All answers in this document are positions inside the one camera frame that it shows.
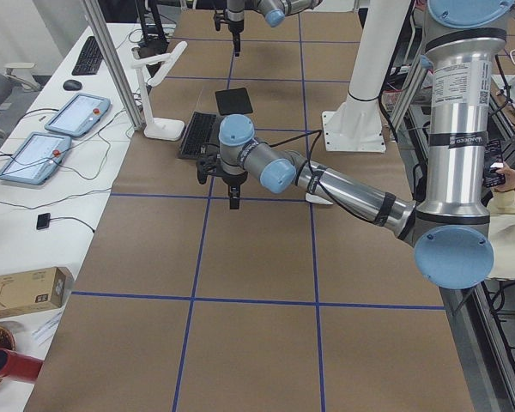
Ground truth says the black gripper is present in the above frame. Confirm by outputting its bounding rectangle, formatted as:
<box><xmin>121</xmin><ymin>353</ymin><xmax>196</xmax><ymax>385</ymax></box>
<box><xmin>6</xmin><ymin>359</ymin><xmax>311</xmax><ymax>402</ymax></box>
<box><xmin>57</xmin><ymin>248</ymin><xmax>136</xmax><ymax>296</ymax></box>
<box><xmin>222</xmin><ymin>171</ymin><xmax>248</xmax><ymax>209</ymax></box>
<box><xmin>225</xmin><ymin>9</ymin><xmax>245</xmax><ymax>56</ymax></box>

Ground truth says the grey laptop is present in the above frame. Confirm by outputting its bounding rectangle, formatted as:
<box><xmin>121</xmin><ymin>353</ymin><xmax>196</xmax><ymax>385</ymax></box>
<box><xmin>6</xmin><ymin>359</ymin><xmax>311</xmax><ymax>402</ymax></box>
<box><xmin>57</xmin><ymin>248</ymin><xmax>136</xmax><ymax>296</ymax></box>
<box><xmin>178</xmin><ymin>88</ymin><xmax>219</xmax><ymax>160</ymax></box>

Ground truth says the black mouse pad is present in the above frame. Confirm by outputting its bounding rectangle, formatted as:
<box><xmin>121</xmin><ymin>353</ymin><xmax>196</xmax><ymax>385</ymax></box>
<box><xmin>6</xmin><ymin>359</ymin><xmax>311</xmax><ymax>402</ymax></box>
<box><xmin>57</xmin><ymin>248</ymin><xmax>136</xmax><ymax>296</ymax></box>
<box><xmin>215</xmin><ymin>88</ymin><xmax>253</xmax><ymax>116</ymax></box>

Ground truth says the white computer mouse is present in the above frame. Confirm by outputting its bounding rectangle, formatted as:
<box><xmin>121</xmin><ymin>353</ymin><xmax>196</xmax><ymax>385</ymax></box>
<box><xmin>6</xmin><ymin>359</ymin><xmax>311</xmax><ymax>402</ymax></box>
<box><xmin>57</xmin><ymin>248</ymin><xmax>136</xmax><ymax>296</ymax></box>
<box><xmin>305</xmin><ymin>193</ymin><xmax>333</xmax><ymax>205</ymax></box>

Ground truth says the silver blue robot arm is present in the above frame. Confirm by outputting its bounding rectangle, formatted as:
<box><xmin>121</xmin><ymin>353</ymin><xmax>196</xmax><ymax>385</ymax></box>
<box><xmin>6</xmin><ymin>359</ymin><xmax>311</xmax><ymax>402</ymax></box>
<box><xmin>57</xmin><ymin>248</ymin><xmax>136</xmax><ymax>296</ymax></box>
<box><xmin>214</xmin><ymin>1</ymin><xmax>512</xmax><ymax>289</ymax></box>
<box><xmin>214</xmin><ymin>0</ymin><xmax>322</xmax><ymax>57</ymax></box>

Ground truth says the white desk lamp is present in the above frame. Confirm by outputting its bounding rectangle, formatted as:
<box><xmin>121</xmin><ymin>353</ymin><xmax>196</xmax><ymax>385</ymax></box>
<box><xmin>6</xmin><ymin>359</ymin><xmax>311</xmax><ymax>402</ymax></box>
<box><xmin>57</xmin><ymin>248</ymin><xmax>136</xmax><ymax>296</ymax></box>
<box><xmin>130</xmin><ymin>41</ymin><xmax>188</xmax><ymax>141</ymax></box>

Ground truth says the black desk mouse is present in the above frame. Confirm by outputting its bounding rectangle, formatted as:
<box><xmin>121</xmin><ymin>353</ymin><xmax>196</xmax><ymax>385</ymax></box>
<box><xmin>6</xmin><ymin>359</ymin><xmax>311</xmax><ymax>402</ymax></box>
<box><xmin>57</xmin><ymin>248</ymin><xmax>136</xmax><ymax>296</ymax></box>
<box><xmin>63</xmin><ymin>79</ymin><xmax>82</xmax><ymax>91</ymax></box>

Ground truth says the person hand holding phone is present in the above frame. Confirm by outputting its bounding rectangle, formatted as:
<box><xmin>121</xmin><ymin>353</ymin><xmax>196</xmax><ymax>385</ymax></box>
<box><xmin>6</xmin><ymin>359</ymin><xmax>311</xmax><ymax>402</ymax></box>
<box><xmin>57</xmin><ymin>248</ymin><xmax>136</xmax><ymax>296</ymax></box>
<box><xmin>491</xmin><ymin>166</ymin><xmax>515</xmax><ymax>193</ymax></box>

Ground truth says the black keyboard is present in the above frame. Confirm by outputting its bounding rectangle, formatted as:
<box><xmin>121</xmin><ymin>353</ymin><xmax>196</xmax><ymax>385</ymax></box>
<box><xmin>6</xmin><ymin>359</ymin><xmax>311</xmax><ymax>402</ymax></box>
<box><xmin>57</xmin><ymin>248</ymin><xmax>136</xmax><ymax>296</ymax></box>
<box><xmin>71</xmin><ymin>36</ymin><xmax>103</xmax><ymax>76</ymax></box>

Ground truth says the blue teach pendant far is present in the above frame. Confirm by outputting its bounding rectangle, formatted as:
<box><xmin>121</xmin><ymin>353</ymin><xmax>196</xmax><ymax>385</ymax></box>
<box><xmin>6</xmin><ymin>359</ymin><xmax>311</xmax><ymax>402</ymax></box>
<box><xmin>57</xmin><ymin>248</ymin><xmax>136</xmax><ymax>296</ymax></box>
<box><xmin>45</xmin><ymin>93</ymin><xmax>111</xmax><ymax>138</ymax></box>

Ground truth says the blue teach pendant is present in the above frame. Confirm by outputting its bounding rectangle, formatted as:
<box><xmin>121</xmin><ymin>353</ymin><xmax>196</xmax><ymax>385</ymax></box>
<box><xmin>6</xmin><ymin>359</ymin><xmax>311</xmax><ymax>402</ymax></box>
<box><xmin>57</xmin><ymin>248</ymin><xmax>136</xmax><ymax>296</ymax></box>
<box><xmin>0</xmin><ymin>132</ymin><xmax>72</xmax><ymax>185</ymax></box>
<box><xmin>45</xmin><ymin>93</ymin><xmax>111</xmax><ymax>138</ymax></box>

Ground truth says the small black device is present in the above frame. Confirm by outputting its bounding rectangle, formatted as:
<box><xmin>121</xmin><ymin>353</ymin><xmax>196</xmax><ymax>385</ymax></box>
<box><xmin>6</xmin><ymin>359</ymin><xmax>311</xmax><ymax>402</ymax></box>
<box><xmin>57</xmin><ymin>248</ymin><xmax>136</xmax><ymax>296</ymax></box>
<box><xmin>36</xmin><ymin>213</ymin><xmax>52</xmax><ymax>230</ymax></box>

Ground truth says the blue teach pendant near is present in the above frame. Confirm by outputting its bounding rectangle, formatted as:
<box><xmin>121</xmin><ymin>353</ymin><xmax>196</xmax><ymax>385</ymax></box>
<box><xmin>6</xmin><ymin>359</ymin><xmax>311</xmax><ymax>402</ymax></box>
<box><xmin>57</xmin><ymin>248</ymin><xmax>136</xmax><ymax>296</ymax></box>
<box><xmin>0</xmin><ymin>132</ymin><xmax>72</xmax><ymax>185</ymax></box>

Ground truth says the cardboard box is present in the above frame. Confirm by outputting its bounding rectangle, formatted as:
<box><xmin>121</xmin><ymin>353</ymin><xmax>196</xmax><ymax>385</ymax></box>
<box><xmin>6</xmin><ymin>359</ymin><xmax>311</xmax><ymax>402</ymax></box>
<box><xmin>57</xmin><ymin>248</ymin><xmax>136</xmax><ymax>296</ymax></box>
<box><xmin>0</xmin><ymin>267</ymin><xmax>73</xmax><ymax>319</ymax></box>

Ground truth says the smartphone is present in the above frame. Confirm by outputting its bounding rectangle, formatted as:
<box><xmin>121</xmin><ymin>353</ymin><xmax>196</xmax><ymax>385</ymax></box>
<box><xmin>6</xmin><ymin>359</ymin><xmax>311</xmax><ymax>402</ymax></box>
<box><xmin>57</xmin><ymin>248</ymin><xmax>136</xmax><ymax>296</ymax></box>
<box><xmin>483</xmin><ymin>139</ymin><xmax>506</xmax><ymax>188</ymax></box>

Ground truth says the red cylinder container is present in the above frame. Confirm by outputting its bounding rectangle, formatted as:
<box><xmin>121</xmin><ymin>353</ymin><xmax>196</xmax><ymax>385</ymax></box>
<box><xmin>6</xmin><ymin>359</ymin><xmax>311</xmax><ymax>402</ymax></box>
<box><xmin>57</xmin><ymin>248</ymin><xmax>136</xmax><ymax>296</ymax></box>
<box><xmin>0</xmin><ymin>348</ymin><xmax>43</xmax><ymax>383</ymax></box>

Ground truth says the black gripper camera mount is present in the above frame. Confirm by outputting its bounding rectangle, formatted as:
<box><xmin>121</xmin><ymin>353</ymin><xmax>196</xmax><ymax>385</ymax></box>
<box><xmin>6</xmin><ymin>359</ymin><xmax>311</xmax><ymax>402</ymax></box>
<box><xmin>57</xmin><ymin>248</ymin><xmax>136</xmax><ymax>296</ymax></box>
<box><xmin>196</xmin><ymin>145</ymin><xmax>220</xmax><ymax>185</ymax></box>

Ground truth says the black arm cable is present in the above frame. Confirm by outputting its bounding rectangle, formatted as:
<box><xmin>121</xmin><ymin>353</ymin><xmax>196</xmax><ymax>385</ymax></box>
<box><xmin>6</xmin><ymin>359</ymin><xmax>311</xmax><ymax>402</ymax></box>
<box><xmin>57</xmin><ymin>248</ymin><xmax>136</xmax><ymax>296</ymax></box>
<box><xmin>255</xmin><ymin>130</ymin><xmax>379</xmax><ymax>222</ymax></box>

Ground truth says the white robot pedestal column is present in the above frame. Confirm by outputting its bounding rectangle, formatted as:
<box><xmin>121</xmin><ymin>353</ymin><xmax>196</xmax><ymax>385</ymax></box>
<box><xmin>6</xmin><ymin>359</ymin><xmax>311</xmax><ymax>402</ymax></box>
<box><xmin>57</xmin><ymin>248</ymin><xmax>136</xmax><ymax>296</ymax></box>
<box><xmin>322</xmin><ymin>0</ymin><xmax>413</xmax><ymax>153</ymax></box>

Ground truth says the aluminium frame post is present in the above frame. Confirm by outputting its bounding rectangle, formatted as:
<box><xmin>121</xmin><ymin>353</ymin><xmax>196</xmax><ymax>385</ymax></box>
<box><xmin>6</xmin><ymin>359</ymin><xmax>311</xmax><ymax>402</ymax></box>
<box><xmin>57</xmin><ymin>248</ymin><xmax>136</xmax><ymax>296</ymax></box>
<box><xmin>81</xmin><ymin>0</ymin><xmax>144</xmax><ymax>130</ymax></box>

